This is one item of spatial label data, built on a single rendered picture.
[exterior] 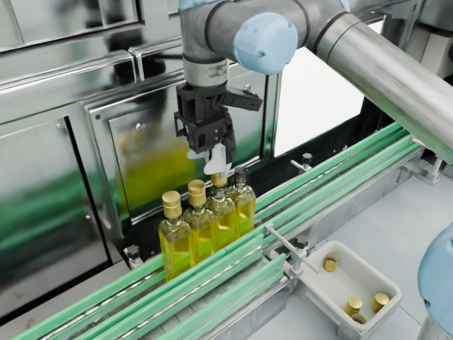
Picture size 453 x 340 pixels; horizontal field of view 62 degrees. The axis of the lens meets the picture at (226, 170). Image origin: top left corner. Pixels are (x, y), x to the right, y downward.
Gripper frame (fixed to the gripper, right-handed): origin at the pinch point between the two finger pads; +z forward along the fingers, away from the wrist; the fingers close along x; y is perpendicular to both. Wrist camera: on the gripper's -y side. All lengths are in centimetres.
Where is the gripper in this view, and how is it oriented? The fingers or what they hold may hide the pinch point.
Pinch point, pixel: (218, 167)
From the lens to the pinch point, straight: 77.5
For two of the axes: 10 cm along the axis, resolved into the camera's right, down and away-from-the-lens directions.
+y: -8.0, 3.8, -4.7
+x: 6.0, 5.0, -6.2
